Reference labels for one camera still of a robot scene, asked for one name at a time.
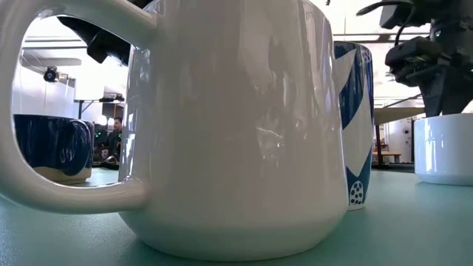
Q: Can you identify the dark blue mug cream base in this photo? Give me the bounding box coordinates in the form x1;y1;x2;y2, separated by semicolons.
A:
13;114;95;185

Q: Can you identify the black aluminium table frame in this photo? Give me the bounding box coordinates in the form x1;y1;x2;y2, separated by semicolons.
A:
90;162;415;174

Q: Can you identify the person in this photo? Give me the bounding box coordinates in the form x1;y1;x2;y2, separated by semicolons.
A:
106;117;123;160

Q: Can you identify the black ceiling camera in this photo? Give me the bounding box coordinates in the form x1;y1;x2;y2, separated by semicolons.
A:
43;66;59;83

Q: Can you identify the white mug pink inside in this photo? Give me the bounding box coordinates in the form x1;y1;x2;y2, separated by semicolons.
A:
413;112;473;187

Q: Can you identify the white mug olive green inside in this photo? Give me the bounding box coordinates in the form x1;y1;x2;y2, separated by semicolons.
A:
0;0;350;262

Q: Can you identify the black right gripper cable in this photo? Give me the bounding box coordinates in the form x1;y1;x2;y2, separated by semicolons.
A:
356;0;417;47

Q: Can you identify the green table mat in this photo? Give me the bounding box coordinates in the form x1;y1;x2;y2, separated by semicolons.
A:
0;168;473;266

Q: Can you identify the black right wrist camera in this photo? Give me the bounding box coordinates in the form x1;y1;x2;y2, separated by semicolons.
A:
379;0;432;30

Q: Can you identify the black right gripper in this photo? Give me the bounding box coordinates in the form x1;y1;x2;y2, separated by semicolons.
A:
385;18;473;117

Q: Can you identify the wooden background bench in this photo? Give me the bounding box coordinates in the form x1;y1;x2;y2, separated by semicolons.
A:
372;150;403;164

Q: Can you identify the white mug blue floral pattern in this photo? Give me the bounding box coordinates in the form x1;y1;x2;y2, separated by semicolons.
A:
333;40;375;211

